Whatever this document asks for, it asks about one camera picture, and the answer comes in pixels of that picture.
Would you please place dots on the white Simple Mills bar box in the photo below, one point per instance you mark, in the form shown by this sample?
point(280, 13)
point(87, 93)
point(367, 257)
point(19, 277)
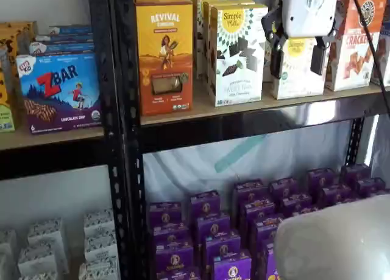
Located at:
point(300, 76)
point(267, 61)

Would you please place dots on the yellow Bobo's box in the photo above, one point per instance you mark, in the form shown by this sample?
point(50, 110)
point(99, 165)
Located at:
point(6, 88)
point(18, 33)

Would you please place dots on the white patterned carton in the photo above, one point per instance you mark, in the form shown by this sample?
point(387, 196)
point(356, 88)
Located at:
point(99, 219)
point(100, 246)
point(7, 241)
point(99, 271)
point(45, 232)
point(38, 260)

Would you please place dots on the orange Revival cracker box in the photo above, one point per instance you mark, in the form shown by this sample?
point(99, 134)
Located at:
point(161, 0)
point(166, 64)

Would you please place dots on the purple Annie's box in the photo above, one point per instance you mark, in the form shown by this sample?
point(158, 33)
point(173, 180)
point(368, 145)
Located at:
point(269, 261)
point(170, 235)
point(355, 173)
point(205, 202)
point(266, 231)
point(258, 211)
point(335, 194)
point(232, 268)
point(370, 186)
point(321, 178)
point(174, 256)
point(178, 274)
point(250, 191)
point(222, 246)
point(296, 203)
point(213, 227)
point(283, 187)
point(166, 214)

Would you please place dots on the black metal shelving rack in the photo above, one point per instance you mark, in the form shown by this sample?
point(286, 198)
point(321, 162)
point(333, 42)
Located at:
point(100, 79)
point(128, 140)

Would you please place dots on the Zbar chocolate chip box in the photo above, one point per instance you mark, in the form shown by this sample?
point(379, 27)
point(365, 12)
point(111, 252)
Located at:
point(61, 94)

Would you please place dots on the orange Pretzel Crackers box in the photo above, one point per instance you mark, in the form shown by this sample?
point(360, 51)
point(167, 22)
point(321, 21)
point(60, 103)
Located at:
point(350, 58)

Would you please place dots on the blue Clif Kid box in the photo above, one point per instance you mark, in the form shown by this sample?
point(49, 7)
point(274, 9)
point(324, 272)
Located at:
point(61, 47)
point(64, 38)
point(70, 30)

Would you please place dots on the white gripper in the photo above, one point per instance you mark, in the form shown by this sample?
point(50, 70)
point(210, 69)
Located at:
point(307, 9)

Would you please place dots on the Simple Mills Sweet Thins box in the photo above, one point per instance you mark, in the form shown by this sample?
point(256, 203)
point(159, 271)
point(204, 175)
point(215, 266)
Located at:
point(206, 42)
point(196, 33)
point(237, 64)

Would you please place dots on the wooden shelf board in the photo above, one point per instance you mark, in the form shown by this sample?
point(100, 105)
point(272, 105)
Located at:
point(201, 107)
point(61, 139)

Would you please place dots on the teal tape strip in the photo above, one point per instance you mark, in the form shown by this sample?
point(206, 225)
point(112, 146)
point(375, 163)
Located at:
point(240, 153)

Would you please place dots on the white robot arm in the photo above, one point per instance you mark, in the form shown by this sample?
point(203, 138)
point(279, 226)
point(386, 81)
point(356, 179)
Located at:
point(335, 240)

